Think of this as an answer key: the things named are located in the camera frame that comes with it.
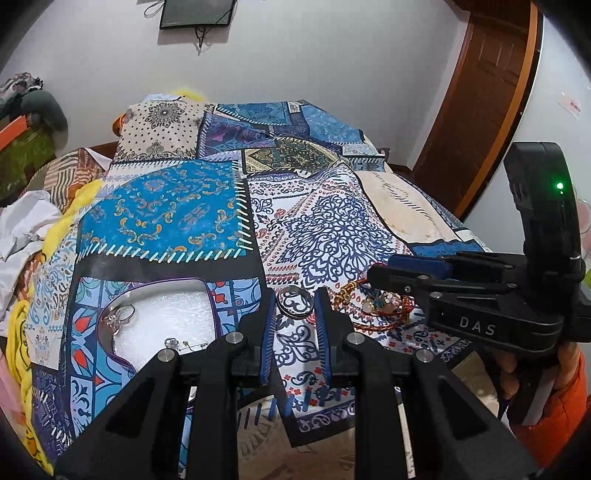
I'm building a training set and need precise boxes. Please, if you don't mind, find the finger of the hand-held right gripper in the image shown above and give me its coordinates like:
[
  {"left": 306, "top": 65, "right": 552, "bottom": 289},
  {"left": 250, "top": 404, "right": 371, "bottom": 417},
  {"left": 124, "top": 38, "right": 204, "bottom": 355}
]
[
  {"left": 387, "top": 251, "right": 513, "bottom": 280},
  {"left": 366, "top": 264, "right": 451, "bottom": 302}
]

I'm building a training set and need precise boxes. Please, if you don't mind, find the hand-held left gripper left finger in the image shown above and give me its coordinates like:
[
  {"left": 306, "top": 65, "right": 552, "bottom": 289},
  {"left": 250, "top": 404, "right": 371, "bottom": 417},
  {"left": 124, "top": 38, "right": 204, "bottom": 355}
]
[{"left": 54, "top": 292, "right": 279, "bottom": 480}]

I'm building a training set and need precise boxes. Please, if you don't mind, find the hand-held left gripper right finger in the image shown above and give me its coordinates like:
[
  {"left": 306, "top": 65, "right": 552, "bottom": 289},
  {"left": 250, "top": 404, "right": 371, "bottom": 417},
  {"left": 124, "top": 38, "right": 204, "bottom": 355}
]
[{"left": 315, "top": 288, "right": 537, "bottom": 480}]

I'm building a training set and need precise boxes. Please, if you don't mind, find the red beaded bracelet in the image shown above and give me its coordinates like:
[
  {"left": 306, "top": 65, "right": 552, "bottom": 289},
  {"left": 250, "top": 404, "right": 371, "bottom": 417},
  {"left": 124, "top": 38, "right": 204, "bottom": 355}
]
[{"left": 333, "top": 280, "right": 417, "bottom": 331}]

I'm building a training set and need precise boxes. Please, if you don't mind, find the silver bangle bracelet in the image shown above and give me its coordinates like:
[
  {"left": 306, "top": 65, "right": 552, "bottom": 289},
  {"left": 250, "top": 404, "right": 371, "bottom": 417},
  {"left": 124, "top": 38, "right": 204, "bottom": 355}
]
[{"left": 276, "top": 286, "right": 317, "bottom": 320}]

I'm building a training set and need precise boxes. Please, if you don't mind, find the heart-shaped jewelry box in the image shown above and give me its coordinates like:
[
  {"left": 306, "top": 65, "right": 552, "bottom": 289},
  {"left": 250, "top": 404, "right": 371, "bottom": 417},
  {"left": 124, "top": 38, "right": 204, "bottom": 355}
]
[{"left": 96, "top": 277, "right": 219, "bottom": 373}]

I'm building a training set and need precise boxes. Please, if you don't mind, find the person's right hand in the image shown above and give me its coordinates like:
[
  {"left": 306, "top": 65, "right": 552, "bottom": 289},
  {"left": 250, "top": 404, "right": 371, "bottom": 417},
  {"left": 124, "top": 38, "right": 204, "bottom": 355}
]
[{"left": 490, "top": 347, "right": 520, "bottom": 403}]

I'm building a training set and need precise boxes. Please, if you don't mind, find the silver earring pin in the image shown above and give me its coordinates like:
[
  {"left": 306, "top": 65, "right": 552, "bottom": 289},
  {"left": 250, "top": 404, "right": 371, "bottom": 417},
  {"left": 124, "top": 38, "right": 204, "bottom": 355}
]
[{"left": 164, "top": 337, "right": 204, "bottom": 352}]

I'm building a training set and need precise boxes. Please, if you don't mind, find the blue patchwork printed blanket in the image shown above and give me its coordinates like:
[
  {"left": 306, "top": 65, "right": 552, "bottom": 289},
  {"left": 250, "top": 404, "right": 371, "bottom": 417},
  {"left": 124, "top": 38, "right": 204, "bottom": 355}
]
[{"left": 28, "top": 95, "right": 491, "bottom": 467}]

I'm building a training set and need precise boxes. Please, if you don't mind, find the brown wooden door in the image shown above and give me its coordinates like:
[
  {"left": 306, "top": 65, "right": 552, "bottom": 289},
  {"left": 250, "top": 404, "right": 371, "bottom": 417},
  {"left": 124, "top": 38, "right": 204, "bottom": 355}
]
[{"left": 410, "top": 0, "right": 544, "bottom": 221}]

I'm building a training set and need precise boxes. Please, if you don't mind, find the yellow cloth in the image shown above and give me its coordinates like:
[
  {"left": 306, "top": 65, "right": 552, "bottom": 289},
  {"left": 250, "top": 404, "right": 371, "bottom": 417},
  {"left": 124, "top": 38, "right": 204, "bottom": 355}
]
[{"left": 4, "top": 179, "right": 103, "bottom": 476}]

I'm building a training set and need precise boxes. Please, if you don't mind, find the brown patterned cloth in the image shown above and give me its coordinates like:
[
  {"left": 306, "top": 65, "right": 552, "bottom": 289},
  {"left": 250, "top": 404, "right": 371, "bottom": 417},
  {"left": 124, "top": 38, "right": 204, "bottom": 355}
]
[{"left": 25, "top": 148, "right": 112, "bottom": 210}]

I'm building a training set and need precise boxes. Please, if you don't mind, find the white cloth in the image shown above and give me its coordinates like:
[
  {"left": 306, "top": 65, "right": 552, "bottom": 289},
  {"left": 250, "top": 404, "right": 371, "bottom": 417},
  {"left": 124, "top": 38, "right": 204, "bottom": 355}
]
[{"left": 0, "top": 189, "right": 63, "bottom": 319}]

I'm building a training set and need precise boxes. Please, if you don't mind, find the dark green clothing pile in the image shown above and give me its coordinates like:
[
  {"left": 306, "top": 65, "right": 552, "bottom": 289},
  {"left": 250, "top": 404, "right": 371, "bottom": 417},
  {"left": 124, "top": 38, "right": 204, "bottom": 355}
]
[{"left": 0, "top": 71, "right": 70, "bottom": 206}]

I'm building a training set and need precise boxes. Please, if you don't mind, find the silver stone ring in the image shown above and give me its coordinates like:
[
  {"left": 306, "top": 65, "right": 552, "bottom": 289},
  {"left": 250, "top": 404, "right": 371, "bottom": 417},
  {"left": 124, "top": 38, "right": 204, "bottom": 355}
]
[{"left": 104, "top": 304, "right": 136, "bottom": 331}]

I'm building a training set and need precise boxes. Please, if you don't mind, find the white wall sticker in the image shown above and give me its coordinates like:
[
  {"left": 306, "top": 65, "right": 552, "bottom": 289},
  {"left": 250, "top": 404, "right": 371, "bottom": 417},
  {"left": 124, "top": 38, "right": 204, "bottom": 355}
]
[{"left": 556, "top": 91, "right": 583, "bottom": 120}]

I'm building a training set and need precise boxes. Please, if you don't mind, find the black screen cable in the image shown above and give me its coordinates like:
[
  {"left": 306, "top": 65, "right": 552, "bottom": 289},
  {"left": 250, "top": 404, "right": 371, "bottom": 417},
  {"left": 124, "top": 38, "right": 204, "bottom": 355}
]
[{"left": 194, "top": 26, "right": 214, "bottom": 55}]

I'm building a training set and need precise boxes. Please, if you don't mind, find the wall-mounted black screen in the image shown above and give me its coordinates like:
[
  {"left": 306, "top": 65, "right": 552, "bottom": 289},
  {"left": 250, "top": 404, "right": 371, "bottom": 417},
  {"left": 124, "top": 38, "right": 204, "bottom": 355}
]
[{"left": 159, "top": 0, "right": 237, "bottom": 30}]

